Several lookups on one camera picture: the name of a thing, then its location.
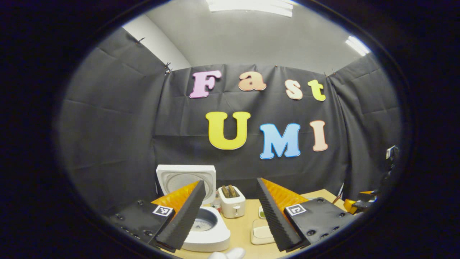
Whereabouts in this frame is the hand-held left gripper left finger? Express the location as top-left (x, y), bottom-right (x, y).
top-left (108, 181), bottom-right (206, 253)

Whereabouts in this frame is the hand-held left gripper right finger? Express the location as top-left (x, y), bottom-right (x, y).
top-left (256, 177), bottom-right (356, 251)

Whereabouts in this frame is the cream tray of rice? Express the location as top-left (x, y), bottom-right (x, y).
top-left (250, 218), bottom-right (275, 245)

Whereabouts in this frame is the white rice cooker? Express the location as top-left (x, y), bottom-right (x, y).
top-left (156, 164), bottom-right (231, 252)

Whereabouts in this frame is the small seasoning bottle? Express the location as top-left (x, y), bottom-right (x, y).
top-left (211, 191), bottom-right (222, 213)

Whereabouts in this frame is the white toaster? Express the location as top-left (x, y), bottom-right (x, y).
top-left (218, 185), bottom-right (246, 219)

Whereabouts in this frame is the black backdrop cloth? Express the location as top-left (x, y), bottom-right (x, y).
top-left (59, 27), bottom-right (402, 216)

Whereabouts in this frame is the small ceiling light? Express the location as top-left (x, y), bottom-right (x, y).
top-left (345, 36), bottom-right (371, 56)

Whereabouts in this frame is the long ceiling light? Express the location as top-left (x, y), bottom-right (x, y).
top-left (207, 0), bottom-right (299, 18)

